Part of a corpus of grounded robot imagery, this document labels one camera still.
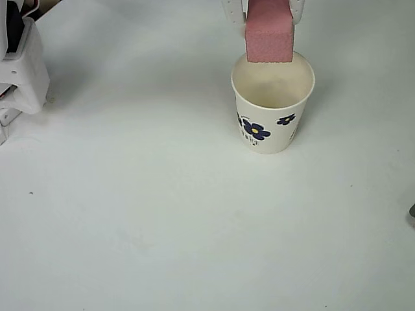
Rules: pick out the pink foam cube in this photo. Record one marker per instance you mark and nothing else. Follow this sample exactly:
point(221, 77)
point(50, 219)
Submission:
point(269, 35)

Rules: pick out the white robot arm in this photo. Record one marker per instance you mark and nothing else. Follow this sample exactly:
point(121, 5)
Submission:
point(29, 74)

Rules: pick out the flower print paper cup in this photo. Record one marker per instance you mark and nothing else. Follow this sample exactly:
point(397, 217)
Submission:
point(272, 129)

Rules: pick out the grey object at table edge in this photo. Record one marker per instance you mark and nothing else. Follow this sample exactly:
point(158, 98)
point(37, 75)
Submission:
point(412, 214)

